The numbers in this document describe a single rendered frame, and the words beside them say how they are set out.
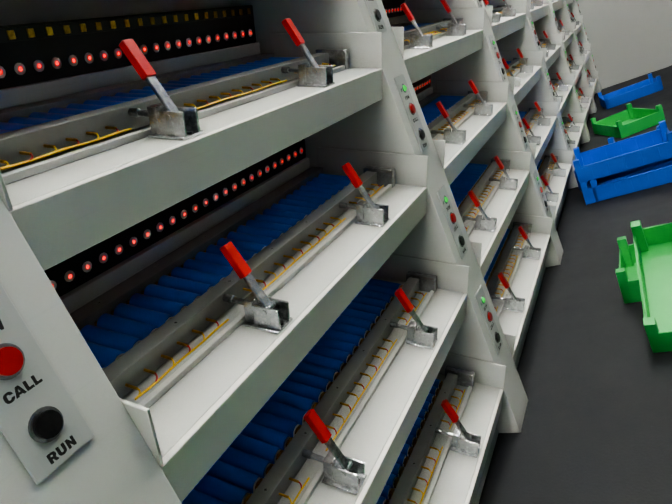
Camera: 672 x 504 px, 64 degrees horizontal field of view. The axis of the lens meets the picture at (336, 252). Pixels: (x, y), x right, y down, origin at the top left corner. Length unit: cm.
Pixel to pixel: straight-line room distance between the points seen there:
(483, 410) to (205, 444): 61
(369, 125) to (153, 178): 49
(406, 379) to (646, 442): 43
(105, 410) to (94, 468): 3
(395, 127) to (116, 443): 63
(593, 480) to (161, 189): 76
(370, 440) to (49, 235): 42
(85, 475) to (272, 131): 36
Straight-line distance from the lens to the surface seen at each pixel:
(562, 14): 361
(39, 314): 37
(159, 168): 45
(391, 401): 70
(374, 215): 72
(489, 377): 101
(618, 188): 207
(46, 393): 37
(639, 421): 105
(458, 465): 88
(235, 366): 48
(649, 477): 96
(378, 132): 88
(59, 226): 40
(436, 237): 90
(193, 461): 44
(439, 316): 86
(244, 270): 51
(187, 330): 51
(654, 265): 135
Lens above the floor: 66
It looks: 14 degrees down
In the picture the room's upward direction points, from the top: 24 degrees counter-clockwise
